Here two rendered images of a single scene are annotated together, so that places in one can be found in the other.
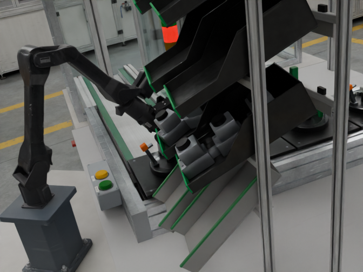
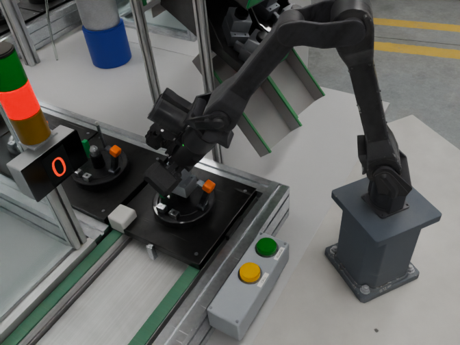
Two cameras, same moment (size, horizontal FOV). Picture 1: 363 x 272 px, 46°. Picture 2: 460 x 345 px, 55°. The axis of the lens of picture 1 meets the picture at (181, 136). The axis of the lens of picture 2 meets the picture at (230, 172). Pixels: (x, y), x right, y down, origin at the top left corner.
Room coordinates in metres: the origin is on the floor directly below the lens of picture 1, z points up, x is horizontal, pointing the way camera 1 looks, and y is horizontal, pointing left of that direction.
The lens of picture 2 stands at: (1.51, 0.65, 1.69)
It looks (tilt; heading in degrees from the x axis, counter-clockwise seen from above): 42 degrees down; 231
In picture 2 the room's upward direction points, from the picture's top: 6 degrees counter-clockwise
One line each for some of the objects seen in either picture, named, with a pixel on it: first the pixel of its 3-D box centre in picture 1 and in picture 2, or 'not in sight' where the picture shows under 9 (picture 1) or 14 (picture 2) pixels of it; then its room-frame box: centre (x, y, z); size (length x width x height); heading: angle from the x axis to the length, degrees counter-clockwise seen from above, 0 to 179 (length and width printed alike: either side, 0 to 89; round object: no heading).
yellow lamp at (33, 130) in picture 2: (173, 48); (30, 124); (1.37, -0.02, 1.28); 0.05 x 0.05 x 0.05
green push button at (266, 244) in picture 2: (106, 185); (266, 247); (1.11, 0.25, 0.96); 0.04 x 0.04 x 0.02
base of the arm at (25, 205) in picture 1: (35, 191); (387, 189); (0.93, 0.39, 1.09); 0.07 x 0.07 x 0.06; 70
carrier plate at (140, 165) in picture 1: (172, 168); (185, 207); (1.16, 0.04, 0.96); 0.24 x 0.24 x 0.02; 16
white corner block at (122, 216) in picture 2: not in sight; (122, 218); (1.28, -0.02, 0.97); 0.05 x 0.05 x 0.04; 16
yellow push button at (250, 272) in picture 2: (101, 175); (250, 273); (1.18, 0.27, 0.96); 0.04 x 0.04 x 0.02
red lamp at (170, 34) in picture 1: (170, 33); (18, 97); (1.37, -0.02, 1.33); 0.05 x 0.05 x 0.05
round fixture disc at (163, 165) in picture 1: (172, 162); (183, 202); (1.16, 0.04, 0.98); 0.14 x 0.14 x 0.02
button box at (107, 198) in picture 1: (103, 183); (250, 282); (1.18, 0.27, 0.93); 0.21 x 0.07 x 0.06; 16
